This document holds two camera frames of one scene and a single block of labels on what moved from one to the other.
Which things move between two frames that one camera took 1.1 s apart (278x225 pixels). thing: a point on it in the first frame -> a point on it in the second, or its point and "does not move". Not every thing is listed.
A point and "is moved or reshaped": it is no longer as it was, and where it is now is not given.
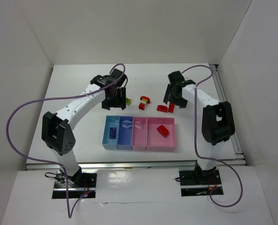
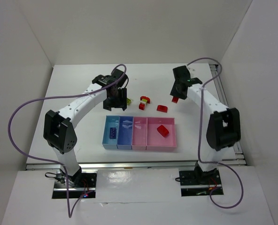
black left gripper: [115, 101] does not move
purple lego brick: [112, 133] does not move
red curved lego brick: [162, 108] does not move
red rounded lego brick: [162, 130] does not move
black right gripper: [175, 94] -> [176, 91]
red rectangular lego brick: [171, 108] is moved or reshaped
